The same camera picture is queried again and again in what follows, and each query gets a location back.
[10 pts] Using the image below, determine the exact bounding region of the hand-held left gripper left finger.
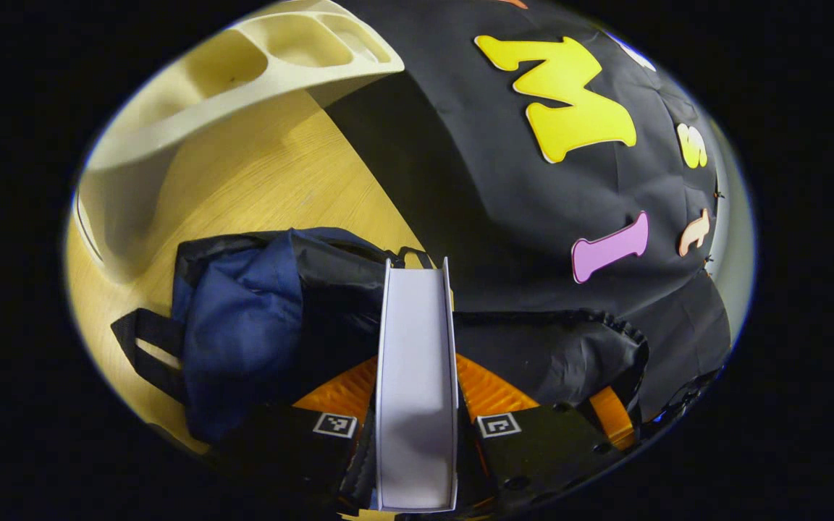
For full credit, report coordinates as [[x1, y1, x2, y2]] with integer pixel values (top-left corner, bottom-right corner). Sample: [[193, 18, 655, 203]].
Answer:
[[203, 356, 382, 511]]

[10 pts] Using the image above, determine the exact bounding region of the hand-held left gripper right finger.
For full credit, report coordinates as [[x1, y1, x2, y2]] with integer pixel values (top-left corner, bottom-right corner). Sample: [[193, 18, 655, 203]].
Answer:
[[455, 353, 618, 511]]

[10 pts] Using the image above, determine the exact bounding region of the blue schoolbag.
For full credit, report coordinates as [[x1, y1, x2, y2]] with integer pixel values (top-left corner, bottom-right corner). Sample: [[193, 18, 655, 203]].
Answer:
[[111, 228, 651, 446]]

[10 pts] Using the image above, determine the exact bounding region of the white book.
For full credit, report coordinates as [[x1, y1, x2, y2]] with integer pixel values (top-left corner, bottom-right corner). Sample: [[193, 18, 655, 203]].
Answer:
[[374, 257, 459, 513]]

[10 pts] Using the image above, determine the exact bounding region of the white plastic bookshelf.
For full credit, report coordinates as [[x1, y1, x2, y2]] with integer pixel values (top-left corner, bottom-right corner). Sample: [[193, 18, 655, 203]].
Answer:
[[73, 0, 405, 283]]

